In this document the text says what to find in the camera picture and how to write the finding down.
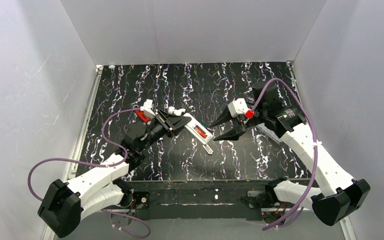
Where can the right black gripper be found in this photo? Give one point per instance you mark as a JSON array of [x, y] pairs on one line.
[[243, 121]]

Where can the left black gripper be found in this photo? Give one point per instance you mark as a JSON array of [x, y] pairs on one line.
[[165, 122]]

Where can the white remote control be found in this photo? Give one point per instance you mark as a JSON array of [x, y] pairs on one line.
[[192, 124]]

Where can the orange battery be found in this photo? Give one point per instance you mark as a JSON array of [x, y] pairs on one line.
[[201, 132]]

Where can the white battery cover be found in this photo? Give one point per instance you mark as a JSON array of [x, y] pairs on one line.
[[208, 149]]

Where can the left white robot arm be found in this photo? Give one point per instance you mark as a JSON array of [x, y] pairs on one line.
[[66, 204]]

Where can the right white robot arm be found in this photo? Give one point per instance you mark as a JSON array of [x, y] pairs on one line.
[[332, 193]]

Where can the white plastic faucet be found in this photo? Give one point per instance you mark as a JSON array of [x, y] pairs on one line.
[[176, 112]]

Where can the clear plastic screw box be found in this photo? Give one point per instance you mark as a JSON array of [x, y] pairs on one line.
[[269, 133]]

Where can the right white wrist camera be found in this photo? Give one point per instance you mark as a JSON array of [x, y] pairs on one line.
[[239, 107]]

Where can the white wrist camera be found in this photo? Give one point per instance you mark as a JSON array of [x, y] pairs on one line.
[[239, 107], [147, 109]]

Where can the green handled screwdriver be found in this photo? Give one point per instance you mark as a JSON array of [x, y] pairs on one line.
[[205, 126]]

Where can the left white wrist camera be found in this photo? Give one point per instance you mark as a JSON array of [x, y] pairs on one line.
[[147, 109]]

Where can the red handled adjustable wrench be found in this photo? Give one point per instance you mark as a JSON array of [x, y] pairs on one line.
[[141, 114]]

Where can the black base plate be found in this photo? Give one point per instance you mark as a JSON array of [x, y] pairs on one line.
[[208, 199]]

